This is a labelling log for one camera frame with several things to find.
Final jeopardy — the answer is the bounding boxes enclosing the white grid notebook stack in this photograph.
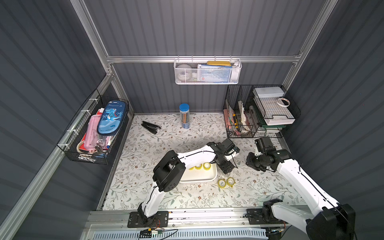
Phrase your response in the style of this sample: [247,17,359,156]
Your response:
[253,87,296,126]

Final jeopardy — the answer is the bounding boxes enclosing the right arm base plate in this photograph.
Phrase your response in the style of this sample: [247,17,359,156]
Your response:
[245,209,284,225]

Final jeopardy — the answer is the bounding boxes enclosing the black wire side basket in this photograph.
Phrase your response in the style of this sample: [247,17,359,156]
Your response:
[58,90,130,165]

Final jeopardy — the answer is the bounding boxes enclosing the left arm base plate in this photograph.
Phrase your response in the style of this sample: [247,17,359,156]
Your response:
[127,211,169,229]

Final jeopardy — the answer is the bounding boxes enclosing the blue dinosaur pencil case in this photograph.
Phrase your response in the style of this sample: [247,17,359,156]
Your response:
[97,100,127,136]

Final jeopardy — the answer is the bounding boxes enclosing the black stapler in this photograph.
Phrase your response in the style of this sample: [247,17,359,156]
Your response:
[142,121,162,135]

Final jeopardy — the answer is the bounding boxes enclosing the white plastic storage box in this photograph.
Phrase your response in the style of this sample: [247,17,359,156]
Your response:
[180,164,218,184]

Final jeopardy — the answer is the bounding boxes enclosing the blue-lidded colored pencil tube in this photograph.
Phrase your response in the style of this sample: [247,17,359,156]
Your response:
[179,104,190,129]

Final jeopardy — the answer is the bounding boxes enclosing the blue white packet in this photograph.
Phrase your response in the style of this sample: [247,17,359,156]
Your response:
[197,65,232,84]

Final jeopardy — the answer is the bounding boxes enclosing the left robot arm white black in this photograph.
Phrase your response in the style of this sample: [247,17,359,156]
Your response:
[138,139,240,220]

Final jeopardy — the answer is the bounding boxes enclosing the white wire wall basket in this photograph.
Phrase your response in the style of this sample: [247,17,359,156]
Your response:
[174,58,243,85]

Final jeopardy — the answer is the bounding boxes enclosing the white tape roll in basket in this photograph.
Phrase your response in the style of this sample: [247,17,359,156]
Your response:
[175,64,192,82]

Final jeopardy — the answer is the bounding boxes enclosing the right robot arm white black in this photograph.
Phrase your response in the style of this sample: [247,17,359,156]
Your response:
[246,137,357,240]

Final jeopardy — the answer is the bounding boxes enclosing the pink pencil case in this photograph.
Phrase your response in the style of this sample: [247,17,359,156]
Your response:
[83,114,102,153]

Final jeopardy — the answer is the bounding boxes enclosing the black wire desk organizer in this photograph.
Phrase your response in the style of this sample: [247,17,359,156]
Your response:
[223,85,301,138]

